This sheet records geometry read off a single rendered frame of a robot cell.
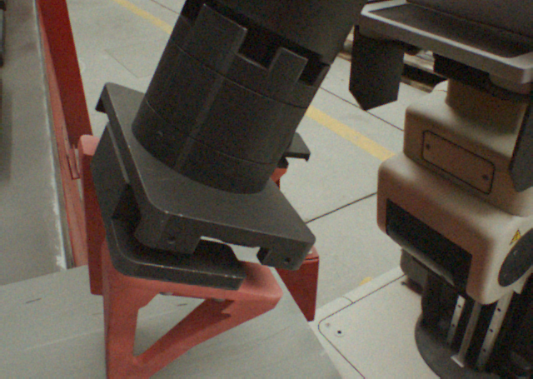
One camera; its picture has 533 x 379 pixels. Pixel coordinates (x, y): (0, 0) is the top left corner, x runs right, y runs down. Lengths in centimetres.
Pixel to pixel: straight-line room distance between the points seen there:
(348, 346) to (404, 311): 18
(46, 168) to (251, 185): 53
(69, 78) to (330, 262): 140
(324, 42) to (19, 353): 21
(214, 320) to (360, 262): 164
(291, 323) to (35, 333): 13
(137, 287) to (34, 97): 76
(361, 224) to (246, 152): 184
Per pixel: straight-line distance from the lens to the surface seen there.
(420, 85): 324
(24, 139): 78
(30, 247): 57
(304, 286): 68
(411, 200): 79
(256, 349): 27
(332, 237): 193
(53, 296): 32
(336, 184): 222
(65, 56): 244
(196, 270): 17
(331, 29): 18
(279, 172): 71
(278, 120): 18
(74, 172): 132
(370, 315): 129
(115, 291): 17
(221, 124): 17
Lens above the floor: 121
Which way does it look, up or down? 34 degrees down
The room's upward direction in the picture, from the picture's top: straight up
